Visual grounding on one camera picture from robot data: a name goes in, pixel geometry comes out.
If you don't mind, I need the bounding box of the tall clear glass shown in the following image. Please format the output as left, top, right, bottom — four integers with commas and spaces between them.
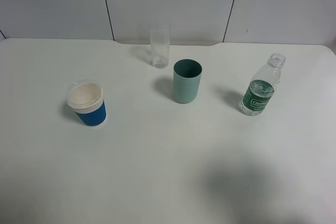
150, 22, 171, 69

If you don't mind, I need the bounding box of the teal green plastic cup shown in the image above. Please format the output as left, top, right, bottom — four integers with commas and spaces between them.
173, 59, 203, 104

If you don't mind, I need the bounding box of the blue cup with white rim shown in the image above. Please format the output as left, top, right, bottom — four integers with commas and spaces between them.
66, 80, 107, 127

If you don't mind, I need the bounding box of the clear bottle with green label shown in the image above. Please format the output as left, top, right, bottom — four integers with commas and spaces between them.
239, 53, 286, 116

